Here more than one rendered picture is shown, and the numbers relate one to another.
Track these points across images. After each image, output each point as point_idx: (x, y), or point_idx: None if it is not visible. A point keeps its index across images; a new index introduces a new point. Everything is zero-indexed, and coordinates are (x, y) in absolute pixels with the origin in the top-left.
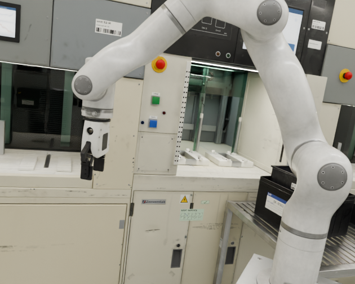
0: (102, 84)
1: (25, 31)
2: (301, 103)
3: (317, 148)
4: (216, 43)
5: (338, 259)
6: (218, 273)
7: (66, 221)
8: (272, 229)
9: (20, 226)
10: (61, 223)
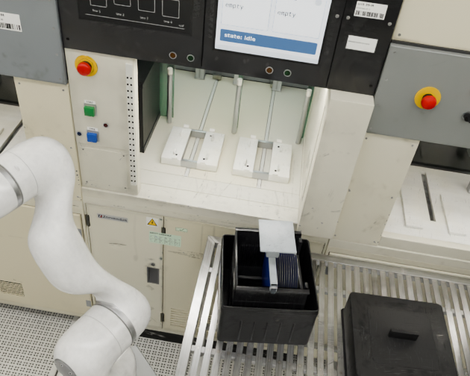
0: None
1: None
2: (55, 283)
3: (72, 331)
4: (167, 40)
5: None
6: (202, 304)
7: (17, 218)
8: (208, 307)
9: None
10: (12, 219)
